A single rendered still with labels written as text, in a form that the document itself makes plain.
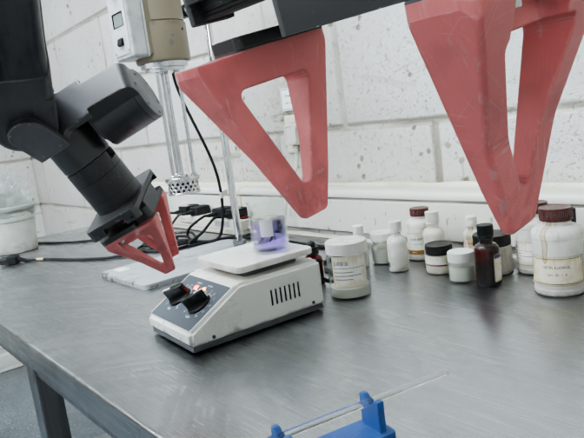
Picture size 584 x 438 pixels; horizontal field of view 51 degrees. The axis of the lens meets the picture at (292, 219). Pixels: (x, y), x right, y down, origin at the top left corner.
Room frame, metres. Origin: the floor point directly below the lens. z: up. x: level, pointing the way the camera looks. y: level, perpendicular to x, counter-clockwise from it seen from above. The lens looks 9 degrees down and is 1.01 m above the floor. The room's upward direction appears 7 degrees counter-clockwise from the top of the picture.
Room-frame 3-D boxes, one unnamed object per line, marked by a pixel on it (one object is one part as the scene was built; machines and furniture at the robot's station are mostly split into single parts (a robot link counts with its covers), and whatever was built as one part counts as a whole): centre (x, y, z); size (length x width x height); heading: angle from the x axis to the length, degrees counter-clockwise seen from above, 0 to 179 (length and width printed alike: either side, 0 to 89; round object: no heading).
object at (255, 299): (0.80, 0.08, 0.79); 0.22 x 0.13 x 0.08; 124
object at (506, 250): (0.87, -0.28, 0.78); 0.05 x 0.05 x 0.06
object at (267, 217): (0.81, 0.03, 0.87); 0.06 x 0.05 x 0.08; 23
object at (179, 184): (1.20, 0.20, 1.02); 0.07 x 0.07 x 0.25
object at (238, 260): (0.81, 0.06, 0.83); 0.12 x 0.12 x 0.01; 34
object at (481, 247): (0.81, -0.26, 0.79); 0.03 x 0.03 x 0.08
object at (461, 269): (0.84, -0.23, 0.77); 0.04 x 0.04 x 0.04
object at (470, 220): (0.94, -0.28, 0.79); 0.03 x 0.03 x 0.07
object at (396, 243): (0.94, -0.16, 0.79); 0.03 x 0.03 x 0.08
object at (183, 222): (1.58, 0.22, 0.77); 0.40 x 0.06 x 0.04; 38
